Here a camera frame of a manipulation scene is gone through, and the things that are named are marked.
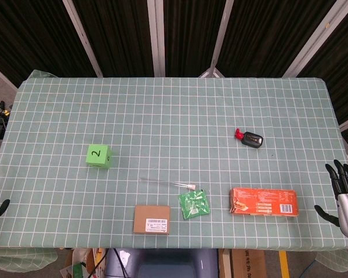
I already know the green checkered tablecloth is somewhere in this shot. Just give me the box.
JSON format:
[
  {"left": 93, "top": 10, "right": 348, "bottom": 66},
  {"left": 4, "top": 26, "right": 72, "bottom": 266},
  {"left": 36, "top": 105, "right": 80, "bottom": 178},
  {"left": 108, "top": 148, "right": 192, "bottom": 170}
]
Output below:
[{"left": 0, "top": 69, "right": 348, "bottom": 276}]

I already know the brown cardboard box with label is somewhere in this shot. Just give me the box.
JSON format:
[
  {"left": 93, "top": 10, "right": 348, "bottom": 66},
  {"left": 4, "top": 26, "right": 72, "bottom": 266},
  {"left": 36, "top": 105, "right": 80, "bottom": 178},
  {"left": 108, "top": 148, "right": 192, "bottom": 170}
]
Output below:
[{"left": 133, "top": 204, "right": 171, "bottom": 235}]

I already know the dark corrugated partition panel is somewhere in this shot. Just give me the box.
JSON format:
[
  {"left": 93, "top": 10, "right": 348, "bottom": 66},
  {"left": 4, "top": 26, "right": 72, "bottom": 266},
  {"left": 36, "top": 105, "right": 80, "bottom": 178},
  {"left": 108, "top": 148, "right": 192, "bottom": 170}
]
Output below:
[
  {"left": 164, "top": 0, "right": 227, "bottom": 78},
  {"left": 0, "top": 0, "right": 98, "bottom": 87},
  {"left": 298, "top": 0, "right": 348, "bottom": 125},
  {"left": 217, "top": 0, "right": 328, "bottom": 78},
  {"left": 72, "top": 0, "right": 157, "bottom": 78}
]

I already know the green foil packet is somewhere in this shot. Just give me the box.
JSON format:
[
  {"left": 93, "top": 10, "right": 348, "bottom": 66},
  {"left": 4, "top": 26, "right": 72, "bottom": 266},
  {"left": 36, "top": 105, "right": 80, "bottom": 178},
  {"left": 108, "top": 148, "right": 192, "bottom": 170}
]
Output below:
[{"left": 178, "top": 188, "right": 211, "bottom": 220}]

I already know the green numbered cube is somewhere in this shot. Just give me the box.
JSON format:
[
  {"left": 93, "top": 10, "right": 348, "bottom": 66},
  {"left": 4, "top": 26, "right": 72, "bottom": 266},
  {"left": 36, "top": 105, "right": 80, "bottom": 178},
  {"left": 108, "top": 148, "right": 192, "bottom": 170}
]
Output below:
[{"left": 85, "top": 144, "right": 113, "bottom": 169}]

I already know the glass test tube white stopper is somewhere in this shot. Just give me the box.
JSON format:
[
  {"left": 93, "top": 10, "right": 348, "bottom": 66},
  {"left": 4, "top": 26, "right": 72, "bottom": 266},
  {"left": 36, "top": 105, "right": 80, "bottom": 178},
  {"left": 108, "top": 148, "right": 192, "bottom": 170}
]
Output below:
[{"left": 139, "top": 177, "right": 197, "bottom": 191}]

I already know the colourful printed packaging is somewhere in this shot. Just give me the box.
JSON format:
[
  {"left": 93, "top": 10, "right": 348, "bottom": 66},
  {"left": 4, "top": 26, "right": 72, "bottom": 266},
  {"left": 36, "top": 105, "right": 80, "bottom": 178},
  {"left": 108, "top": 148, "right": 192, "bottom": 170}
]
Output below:
[{"left": 60, "top": 248, "right": 107, "bottom": 278}]

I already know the black bottle with red cap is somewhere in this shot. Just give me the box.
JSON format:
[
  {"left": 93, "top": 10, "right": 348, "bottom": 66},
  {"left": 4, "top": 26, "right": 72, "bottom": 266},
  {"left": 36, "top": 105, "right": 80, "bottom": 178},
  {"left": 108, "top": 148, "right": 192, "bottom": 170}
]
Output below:
[{"left": 234, "top": 128, "right": 264, "bottom": 149}]

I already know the orange snack box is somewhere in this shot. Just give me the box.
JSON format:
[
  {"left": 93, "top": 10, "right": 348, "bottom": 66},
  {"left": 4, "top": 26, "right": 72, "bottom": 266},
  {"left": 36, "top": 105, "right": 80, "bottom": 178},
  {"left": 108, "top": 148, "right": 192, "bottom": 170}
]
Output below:
[{"left": 229, "top": 187, "right": 299, "bottom": 217}]

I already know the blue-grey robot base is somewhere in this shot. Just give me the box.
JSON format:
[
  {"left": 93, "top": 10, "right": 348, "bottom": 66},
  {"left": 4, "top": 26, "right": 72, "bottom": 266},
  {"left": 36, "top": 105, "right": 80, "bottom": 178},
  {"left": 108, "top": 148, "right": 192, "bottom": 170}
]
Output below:
[{"left": 104, "top": 248, "right": 221, "bottom": 278}]

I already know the brown cardboard carton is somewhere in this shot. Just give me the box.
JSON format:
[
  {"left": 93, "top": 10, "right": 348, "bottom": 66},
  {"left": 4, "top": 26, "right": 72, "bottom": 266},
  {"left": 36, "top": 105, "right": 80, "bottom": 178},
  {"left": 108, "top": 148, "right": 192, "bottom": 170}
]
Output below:
[{"left": 219, "top": 248, "right": 267, "bottom": 278}]

